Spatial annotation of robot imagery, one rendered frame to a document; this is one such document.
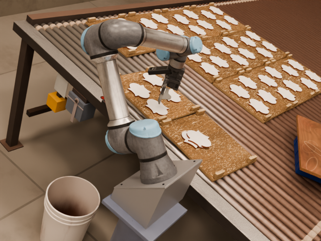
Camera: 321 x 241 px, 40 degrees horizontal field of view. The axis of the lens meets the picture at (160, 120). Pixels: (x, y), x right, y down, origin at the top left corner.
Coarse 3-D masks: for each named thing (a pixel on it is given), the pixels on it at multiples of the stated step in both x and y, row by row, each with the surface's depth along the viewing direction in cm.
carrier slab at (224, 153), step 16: (160, 128) 223; (176, 128) 226; (192, 128) 231; (208, 128) 236; (176, 144) 217; (224, 144) 229; (208, 160) 214; (224, 160) 218; (240, 160) 223; (256, 160) 227; (208, 176) 206
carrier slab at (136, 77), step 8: (136, 72) 256; (144, 72) 259; (128, 80) 247; (136, 80) 250; (152, 88) 248; (128, 96) 235; (152, 96) 242; (184, 96) 253; (136, 104) 231; (144, 104) 234; (168, 104) 241; (176, 104) 244; (184, 104) 246; (192, 104) 249; (144, 112) 228; (168, 112) 235; (176, 112) 237; (184, 112) 240; (192, 112) 243
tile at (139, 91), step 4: (132, 84) 243; (136, 84) 245; (128, 88) 239; (132, 88) 240; (136, 88) 241; (140, 88) 243; (144, 88) 244; (132, 92) 238; (136, 92) 238; (140, 92) 240; (144, 92) 241; (148, 92) 242; (136, 96) 236; (140, 96) 237; (144, 96) 238; (148, 96) 239
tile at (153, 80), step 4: (144, 76) 254; (148, 76) 256; (152, 76) 257; (156, 76) 258; (144, 80) 251; (148, 80) 252; (152, 80) 253; (156, 80) 255; (160, 80) 256; (152, 84) 250; (156, 84) 251; (160, 84) 253
